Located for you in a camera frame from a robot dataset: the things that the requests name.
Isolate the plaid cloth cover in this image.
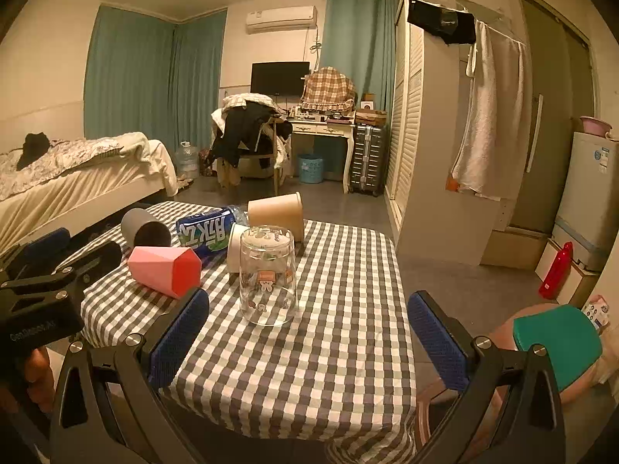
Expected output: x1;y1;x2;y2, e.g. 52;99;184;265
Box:
299;66;357;115

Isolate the pink basin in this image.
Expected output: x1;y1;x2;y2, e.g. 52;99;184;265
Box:
579;115;613;136

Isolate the clear printed glass cup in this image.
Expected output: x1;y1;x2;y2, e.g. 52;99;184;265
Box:
239;225;298;326

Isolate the white cup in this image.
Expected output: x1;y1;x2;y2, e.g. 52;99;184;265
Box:
227;222;250;274

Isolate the clear water jug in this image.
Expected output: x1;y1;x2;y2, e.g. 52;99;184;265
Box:
173;140;200;180

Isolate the wooden chair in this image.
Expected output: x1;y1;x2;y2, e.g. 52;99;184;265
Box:
261;115;292;195

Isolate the blue waste basket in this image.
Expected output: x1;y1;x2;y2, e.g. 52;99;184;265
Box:
297;154;324;185

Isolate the ribbed dark suitcase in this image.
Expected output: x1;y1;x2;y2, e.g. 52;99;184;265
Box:
349;124;388;198

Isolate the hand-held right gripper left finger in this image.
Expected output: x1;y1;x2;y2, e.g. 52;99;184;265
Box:
50;287;211;464

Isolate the bed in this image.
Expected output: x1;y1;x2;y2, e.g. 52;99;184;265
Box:
0;131;180;254

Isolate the hanging white towel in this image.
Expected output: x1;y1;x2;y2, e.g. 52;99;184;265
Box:
451;19;526;200

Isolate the green seat cushion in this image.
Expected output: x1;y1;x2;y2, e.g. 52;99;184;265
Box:
513;305;603;393

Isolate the chair with clothes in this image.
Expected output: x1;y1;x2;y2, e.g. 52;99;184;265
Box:
211;93;292;188

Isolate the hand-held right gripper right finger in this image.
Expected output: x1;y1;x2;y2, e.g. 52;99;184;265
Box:
407;290;566;464

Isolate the white air conditioner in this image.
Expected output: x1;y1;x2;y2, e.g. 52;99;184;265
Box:
245;6;318;35

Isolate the white desk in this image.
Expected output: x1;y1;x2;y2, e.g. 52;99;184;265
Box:
284;117;357;194

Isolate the hanging black cloth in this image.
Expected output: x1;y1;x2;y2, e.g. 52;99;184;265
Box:
407;0;477;46

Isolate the white storage box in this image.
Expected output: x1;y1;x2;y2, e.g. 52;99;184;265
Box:
534;239;601;308

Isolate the black cloth bundle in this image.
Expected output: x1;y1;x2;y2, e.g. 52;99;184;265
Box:
16;132;51;171

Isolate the person's left hand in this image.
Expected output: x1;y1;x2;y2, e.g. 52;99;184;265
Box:
25;344;58;415

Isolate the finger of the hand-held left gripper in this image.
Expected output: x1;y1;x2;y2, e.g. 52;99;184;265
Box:
7;227;72;278
51;241;124;277

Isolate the cardboard box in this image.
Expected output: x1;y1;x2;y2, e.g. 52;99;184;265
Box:
355;108;388;127

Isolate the red fire extinguisher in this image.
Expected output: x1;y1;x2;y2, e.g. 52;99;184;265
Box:
539;241;574;300

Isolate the wide teal curtain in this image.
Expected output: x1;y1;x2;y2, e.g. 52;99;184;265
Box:
84;3;178;140

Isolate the checkered tablecloth table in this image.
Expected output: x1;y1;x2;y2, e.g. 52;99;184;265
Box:
80;200;419;464

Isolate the patterned duvet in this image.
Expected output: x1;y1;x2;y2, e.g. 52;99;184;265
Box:
0;137;123;202

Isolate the grey cup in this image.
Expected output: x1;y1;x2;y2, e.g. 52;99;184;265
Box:
121;208;173;248

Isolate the black monitor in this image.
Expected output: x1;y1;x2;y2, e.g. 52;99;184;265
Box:
250;61;311;96

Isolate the narrow teal curtain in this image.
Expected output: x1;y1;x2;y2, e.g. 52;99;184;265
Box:
171;10;228;155

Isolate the blue label plastic bottle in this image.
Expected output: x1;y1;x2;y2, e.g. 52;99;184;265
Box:
175;204;250;255

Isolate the white louvred wardrobe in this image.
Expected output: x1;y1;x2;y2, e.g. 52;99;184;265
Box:
384;0;527;268

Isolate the small printed white box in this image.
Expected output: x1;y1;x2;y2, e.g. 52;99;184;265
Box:
582;294;611;332

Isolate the teal window curtain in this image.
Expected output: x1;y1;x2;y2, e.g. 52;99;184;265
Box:
319;0;400;113

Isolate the grey sliding door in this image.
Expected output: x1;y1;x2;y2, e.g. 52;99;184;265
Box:
515;0;598;234

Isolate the pink faceted cup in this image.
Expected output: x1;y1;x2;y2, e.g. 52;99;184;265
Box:
127;246;203;299

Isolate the beige paper cup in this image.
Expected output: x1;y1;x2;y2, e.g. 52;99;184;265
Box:
248;192;306;243

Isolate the small white fridge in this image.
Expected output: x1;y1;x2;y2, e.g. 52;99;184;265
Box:
553;131;619;272

